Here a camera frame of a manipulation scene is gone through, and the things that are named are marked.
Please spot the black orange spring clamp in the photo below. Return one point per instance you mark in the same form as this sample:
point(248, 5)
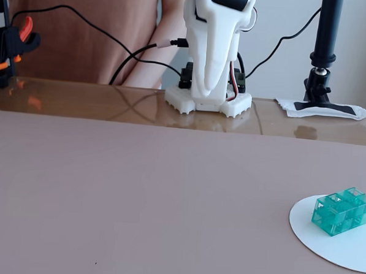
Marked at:
point(10, 39)

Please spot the bare person forearm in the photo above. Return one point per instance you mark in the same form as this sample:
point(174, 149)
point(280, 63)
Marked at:
point(149, 74)

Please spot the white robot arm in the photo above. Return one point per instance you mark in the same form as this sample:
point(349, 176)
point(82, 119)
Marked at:
point(192, 42)

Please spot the teal transparent lego brick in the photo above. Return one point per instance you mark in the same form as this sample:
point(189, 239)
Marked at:
point(341, 213)

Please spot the white paper circle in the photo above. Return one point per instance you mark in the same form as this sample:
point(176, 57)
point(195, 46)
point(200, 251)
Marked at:
point(306, 241)

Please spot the white tape patch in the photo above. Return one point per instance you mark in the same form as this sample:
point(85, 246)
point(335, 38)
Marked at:
point(284, 107)

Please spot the pink table mat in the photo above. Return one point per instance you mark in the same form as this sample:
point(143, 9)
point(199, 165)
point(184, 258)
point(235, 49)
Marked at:
point(106, 194)

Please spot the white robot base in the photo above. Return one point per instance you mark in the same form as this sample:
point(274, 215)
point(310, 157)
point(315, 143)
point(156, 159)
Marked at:
point(180, 98)

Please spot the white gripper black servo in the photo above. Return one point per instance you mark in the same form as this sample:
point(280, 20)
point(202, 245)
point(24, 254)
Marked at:
point(208, 49)

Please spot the black camera stand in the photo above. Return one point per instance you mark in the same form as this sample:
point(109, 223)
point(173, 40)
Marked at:
point(327, 28)

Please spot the brown shirt torso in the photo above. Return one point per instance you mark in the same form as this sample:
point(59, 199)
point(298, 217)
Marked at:
point(67, 51)

